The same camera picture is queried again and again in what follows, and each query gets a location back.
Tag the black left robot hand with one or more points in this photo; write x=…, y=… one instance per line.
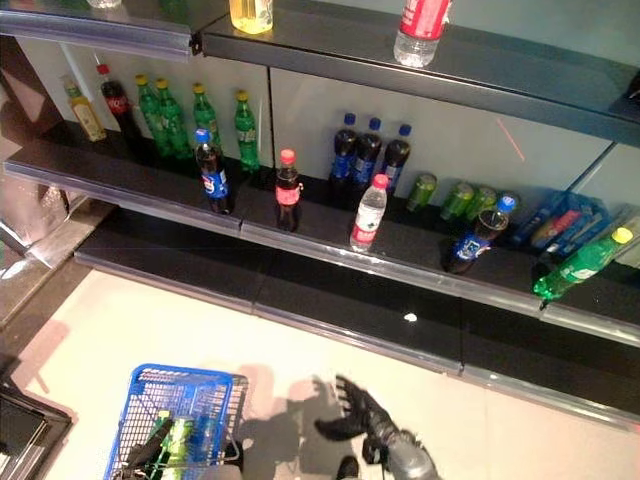
x=145, y=457

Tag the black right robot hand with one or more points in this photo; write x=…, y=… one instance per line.
x=370, y=415

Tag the green Sprite soda bottle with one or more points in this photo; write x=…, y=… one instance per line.
x=161, y=416
x=149, y=115
x=246, y=135
x=172, y=125
x=206, y=115
x=575, y=270

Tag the blue plastic shopping basket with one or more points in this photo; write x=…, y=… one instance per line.
x=175, y=372

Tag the water bottle red label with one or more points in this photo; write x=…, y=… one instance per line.
x=367, y=220
x=420, y=30

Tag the small white paper scrap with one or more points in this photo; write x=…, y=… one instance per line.
x=410, y=317

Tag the dark brown display cabinet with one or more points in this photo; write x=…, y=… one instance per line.
x=25, y=430

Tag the black retail shelf unit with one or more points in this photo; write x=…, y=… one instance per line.
x=350, y=280

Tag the Pepsi cola bottle blue label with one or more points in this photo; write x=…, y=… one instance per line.
x=470, y=250
x=215, y=180
x=366, y=160
x=342, y=155
x=397, y=160

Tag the small Coca-Cola bottle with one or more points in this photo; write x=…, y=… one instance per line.
x=287, y=195

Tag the blue red snack box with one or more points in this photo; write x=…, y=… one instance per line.
x=557, y=230

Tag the large Coca-Cola bottle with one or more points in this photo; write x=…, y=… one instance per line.
x=120, y=115

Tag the yellow tea bottle green cap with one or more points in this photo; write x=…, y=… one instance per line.
x=87, y=117

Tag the brown polished stone plinth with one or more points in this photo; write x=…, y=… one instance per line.
x=20, y=100

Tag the yellow juice bottle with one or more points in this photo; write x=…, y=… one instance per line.
x=251, y=15

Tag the clear plastic shelf price rail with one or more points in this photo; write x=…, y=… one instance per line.
x=400, y=274
x=550, y=406
x=125, y=197
x=165, y=286
x=100, y=37
x=590, y=325
x=350, y=337

